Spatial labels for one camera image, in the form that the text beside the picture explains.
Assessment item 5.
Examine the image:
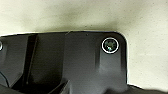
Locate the dark robot base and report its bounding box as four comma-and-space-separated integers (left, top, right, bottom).
0, 30, 129, 94

